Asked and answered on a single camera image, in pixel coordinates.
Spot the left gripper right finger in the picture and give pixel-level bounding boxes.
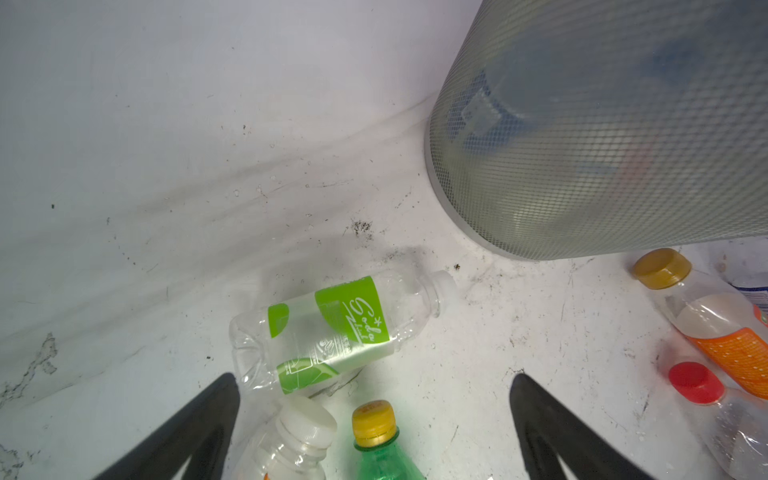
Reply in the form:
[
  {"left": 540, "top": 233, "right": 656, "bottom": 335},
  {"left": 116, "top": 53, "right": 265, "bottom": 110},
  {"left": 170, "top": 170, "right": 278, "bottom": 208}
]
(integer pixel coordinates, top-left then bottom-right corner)
[{"left": 509, "top": 373, "right": 650, "bottom": 480}]

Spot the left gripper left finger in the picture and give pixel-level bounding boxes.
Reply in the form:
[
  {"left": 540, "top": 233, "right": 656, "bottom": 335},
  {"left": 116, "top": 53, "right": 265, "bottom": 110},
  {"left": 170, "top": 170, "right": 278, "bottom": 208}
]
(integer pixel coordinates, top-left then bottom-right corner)
[{"left": 97, "top": 373, "right": 240, "bottom": 479}]

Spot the crushed bottle green label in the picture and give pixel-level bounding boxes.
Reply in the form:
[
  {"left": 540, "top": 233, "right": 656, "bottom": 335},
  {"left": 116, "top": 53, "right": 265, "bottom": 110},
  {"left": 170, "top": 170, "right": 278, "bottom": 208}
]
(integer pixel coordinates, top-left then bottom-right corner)
[{"left": 230, "top": 269, "right": 459, "bottom": 395}]

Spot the mesh waste bin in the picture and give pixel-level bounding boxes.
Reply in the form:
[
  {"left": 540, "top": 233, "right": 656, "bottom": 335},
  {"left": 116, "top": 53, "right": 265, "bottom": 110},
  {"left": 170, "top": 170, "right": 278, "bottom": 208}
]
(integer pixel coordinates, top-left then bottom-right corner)
[{"left": 425, "top": 1, "right": 767, "bottom": 261}]

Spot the clear bottle yellow label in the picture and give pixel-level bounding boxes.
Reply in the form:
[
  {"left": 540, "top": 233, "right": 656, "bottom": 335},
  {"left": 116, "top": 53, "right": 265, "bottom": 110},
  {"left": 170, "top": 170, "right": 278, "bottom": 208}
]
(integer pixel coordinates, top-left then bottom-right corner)
[{"left": 233, "top": 396, "right": 337, "bottom": 480}]

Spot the green soda bottle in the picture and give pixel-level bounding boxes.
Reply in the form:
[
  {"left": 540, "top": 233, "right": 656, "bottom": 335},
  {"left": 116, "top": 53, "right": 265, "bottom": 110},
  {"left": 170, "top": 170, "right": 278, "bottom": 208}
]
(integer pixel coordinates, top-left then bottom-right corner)
[{"left": 352, "top": 400, "right": 426, "bottom": 480}]

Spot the red label crushed bottle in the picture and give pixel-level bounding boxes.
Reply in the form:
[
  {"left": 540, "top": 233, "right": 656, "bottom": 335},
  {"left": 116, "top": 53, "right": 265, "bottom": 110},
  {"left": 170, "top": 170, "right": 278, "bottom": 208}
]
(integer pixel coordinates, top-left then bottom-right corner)
[{"left": 668, "top": 362, "right": 767, "bottom": 479}]

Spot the orange label bottle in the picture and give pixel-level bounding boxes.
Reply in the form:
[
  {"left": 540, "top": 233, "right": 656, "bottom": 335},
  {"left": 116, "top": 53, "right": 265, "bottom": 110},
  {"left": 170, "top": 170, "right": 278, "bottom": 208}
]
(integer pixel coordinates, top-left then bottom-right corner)
[{"left": 631, "top": 248, "right": 767, "bottom": 400}]

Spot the blue cap bottle right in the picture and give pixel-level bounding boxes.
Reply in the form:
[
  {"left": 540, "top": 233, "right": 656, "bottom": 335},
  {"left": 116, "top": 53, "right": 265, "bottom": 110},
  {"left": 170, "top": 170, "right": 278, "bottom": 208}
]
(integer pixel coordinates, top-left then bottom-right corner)
[{"left": 708, "top": 236, "right": 768, "bottom": 314}]

